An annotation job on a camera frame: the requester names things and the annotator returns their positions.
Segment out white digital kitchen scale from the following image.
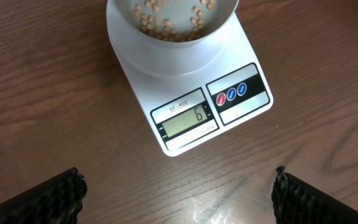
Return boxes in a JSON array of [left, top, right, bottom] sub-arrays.
[[106, 1, 273, 157]]

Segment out soybeans in bowl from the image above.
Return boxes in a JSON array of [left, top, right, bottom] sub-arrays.
[[132, 0, 216, 42]]

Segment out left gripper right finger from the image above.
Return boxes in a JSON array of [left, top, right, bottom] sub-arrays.
[[271, 166, 358, 224]]

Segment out pale grey round bowl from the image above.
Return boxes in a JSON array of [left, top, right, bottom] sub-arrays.
[[112, 0, 239, 48]]

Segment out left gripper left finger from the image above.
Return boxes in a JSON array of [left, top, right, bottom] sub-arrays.
[[0, 167, 88, 224]]

